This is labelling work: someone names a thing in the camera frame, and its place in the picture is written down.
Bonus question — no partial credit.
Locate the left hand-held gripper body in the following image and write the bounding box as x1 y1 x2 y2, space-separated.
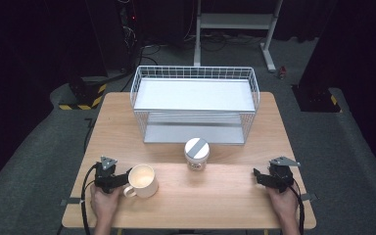
93 156 118 195

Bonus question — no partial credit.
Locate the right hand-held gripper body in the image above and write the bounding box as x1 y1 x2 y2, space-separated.
265 156 302 194

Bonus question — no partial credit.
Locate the cream ceramic mug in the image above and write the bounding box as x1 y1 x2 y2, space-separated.
122 164 160 200

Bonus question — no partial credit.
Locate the glass jar with white lid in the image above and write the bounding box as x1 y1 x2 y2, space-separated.
183 137 211 172

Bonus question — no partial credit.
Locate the white wire shelf rack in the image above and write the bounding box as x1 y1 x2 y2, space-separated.
129 65 261 146

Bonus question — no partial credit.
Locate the person's left hand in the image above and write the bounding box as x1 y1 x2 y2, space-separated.
89 183 125 219

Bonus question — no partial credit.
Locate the person's right hand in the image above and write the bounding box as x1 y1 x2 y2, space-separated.
266 183 300 219

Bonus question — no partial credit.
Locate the grey tape strip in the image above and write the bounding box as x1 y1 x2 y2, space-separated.
299 192 319 202
60 197 82 207

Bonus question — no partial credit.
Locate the black stand base striped edge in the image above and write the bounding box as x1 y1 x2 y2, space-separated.
58 73 109 112
291 83 344 114

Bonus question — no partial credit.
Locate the black computer tower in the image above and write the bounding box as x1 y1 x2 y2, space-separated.
115 0 145 72

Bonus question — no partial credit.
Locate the white metal stand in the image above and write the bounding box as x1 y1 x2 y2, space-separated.
192 0 284 73

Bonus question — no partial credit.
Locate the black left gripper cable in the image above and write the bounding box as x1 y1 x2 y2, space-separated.
79 163 100 235

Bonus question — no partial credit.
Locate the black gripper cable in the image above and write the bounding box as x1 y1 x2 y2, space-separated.
79 163 100 235
288 183 306 235

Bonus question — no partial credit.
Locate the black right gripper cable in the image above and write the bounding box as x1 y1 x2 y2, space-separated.
288 183 306 235

